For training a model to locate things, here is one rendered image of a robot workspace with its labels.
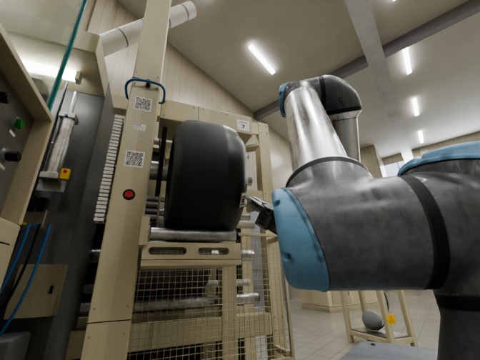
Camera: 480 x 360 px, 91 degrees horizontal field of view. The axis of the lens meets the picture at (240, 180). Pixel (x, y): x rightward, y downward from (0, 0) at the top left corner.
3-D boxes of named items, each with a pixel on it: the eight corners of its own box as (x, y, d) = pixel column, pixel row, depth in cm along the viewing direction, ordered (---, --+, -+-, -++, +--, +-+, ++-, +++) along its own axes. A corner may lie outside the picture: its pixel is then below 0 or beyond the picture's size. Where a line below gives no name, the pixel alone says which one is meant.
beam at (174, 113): (159, 117, 141) (161, 97, 146) (157, 138, 163) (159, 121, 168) (253, 134, 161) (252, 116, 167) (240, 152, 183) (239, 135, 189)
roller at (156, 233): (147, 230, 84) (148, 225, 88) (146, 241, 85) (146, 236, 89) (239, 233, 96) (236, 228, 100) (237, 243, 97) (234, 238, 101)
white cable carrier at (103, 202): (93, 221, 88) (114, 114, 106) (95, 223, 92) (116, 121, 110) (106, 221, 89) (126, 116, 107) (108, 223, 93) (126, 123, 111)
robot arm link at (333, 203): (450, 237, 22) (320, 66, 82) (266, 247, 26) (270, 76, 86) (418, 313, 31) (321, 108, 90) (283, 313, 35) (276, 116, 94)
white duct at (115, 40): (36, 51, 131) (186, -4, 191) (44, 68, 142) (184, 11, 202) (53, 66, 131) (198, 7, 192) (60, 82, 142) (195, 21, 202)
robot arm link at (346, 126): (353, 71, 83) (366, 248, 96) (316, 79, 86) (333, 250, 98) (363, 63, 72) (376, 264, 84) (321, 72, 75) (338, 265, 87)
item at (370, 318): (395, 356, 225) (374, 266, 255) (348, 341, 277) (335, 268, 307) (419, 351, 237) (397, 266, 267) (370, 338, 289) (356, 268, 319)
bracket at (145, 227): (137, 245, 79) (141, 216, 83) (139, 255, 113) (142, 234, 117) (148, 245, 80) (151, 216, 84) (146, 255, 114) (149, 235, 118)
